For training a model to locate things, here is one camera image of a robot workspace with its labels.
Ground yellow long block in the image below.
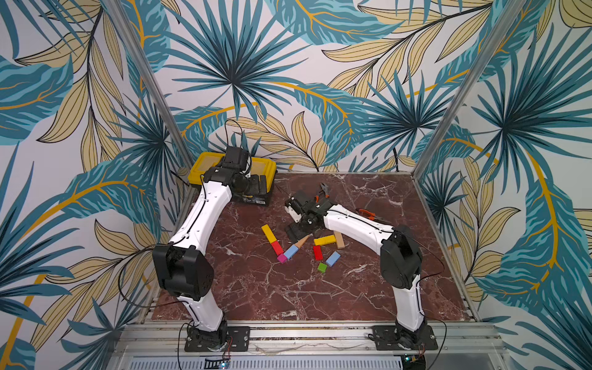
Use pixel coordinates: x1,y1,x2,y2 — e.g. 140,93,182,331
314,234,336,246

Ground red block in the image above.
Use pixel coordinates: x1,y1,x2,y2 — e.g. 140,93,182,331
313,245,324,261
271,240,284,256

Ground light blue block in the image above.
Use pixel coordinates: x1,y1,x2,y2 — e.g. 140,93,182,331
325,251,341,267
284,245,300,260

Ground yellow short block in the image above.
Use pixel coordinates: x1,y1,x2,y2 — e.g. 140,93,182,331
261,224,277,244

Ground magenta small cube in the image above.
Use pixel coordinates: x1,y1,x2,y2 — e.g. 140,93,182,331
277,254,288,264

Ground natural wood long block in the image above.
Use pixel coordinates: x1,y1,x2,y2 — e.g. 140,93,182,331
334,231,345,250

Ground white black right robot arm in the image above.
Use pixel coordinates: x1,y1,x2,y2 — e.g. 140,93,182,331
285,192,428,349

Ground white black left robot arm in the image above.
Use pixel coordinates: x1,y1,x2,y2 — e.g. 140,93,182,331
152,146,277,350

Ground orange groove joint pliers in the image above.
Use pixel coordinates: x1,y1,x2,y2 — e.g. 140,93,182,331
316,183,330,201

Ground yellow black toolbox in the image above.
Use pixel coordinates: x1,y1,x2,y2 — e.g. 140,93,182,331
188,146,277,206

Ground orange needle nose pliers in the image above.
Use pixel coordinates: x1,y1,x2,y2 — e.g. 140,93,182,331
356,208,389,224

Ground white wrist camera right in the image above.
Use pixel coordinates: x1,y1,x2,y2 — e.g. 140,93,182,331
285,206,302,223

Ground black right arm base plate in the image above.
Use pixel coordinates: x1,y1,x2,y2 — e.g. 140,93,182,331
368,325,439,352

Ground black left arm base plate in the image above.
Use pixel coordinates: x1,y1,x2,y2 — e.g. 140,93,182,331
184,326,251,353

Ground aluminium front rail frame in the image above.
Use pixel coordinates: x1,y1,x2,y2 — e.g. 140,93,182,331
107,321,512,369

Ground silver aluminium corner post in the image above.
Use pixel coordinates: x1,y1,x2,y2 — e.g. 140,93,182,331
412,0,526,180

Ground silver left corner post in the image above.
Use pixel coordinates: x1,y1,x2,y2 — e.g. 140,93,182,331
100,0,197,170

